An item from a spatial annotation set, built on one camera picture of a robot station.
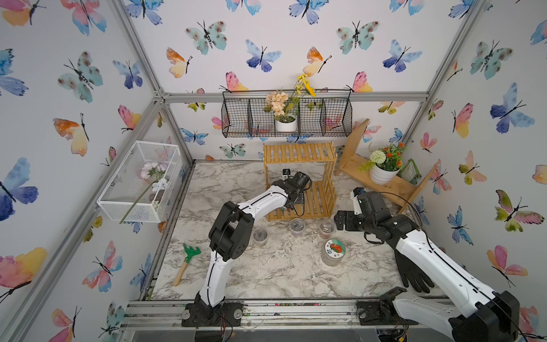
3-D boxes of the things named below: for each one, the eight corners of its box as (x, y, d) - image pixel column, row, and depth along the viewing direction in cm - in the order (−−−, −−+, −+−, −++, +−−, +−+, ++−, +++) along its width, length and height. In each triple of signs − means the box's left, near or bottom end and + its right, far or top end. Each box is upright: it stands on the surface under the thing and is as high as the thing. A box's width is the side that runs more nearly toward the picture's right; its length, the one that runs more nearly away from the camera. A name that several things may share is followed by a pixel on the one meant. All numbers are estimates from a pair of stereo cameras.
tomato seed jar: (322, 266, 86) (326, 259, 80) (320, 247, 92) (323, 238, 85) (342, 266, 86) (347, 259, 79) (338, 247, 91) (343, 238, 85)
